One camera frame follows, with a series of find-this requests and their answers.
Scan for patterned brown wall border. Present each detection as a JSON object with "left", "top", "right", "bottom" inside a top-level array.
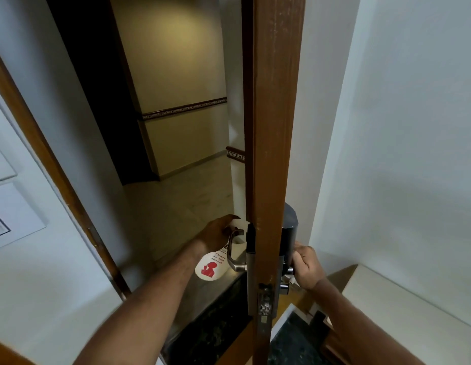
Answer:
[{"left": 141, "top": 96, "right": 246, "bottom": 164}]

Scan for dark wooden corridor door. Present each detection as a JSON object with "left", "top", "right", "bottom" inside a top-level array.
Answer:
[{"left": 44, "top": 0, "right": 161, "bottom": 186}]

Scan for white framed wall notice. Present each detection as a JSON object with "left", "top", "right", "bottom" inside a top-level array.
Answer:
[{"left": 0, "top": 182, "right": 48, "bottom": 251}]

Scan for brown wooden door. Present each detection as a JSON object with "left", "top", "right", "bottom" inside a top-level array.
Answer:
[{"left": 241, "top": 0, "right": 307, "bottom": 365}]

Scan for metal door latch plate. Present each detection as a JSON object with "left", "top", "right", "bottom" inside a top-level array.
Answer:
[{"left": 246, "top": 223, "right": 275, "bottom": 336}]

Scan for person's right forearm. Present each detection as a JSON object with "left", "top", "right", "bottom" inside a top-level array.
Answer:
[{"left": 307, "top": 277, "right": 427, "bottom": 365}]

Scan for person's right hand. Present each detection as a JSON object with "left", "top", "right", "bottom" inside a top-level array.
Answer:
[{"left": 290, "top": 241, "right": 329, "bottom": 291}]

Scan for white wall panel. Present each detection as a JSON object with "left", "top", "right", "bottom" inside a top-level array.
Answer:
[{"left": 0, "top": 140, "right": 18, "bottom": 185}]

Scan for black electronic door lock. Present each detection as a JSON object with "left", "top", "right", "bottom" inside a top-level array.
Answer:
[{"left": 282, "top": 202, "right": 299, "bottom": 267}]

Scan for silver door handle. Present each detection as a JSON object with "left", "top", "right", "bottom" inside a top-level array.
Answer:
[
  {"left": 226, "top": 229, "right": 248, "bottom": 272},
  {"left": 280, "top": 265, "right": 297, "bottom": 297}
]

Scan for white red door hanger sign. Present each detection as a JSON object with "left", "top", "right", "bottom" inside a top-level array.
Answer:
[{"left": 194, "top": 217, "right": 246, "bottom": 280}]

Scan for brown wooden door frame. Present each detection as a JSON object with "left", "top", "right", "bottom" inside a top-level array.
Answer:
[{"left": 0, "top": 41, "right": 132, "bottom": 301}]

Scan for person's left hand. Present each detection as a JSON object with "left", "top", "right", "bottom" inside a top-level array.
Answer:
[{"left": 193, "top": 214, "right": 241, "bottom": 255}]

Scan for person's left forearm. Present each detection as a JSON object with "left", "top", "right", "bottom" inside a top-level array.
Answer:
[{"left": 73, "top": 239, "right": 210, "bottom": 365}]

